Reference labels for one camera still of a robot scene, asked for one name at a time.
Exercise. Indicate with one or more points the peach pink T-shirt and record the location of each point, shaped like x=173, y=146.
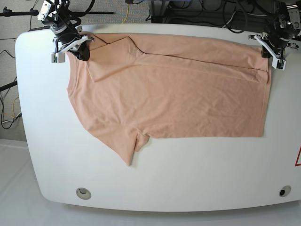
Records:
x=140, y=86

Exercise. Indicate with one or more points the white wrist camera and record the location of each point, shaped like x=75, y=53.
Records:
x=58, y=57
x=278, y=63

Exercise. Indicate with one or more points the red triangle sticker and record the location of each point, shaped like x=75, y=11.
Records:
x=298, y=160

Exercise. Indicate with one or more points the right black table grommet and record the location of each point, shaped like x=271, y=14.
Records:
x=284, y=191

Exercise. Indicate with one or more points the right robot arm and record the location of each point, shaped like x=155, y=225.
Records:
x=65, y=25

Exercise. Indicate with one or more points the left grey table grommet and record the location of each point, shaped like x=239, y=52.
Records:
x=83, y=193

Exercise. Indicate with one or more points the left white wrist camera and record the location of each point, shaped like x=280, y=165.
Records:
x=278, y=63

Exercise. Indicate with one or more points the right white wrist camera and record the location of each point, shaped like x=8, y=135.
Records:
x=58, y=57

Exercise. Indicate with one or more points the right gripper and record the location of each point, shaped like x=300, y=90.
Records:
x=72, y=41

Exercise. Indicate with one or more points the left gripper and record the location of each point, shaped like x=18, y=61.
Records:
x=274, y=42

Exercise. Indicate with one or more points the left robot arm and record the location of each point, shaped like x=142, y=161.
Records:
x=282, y=25

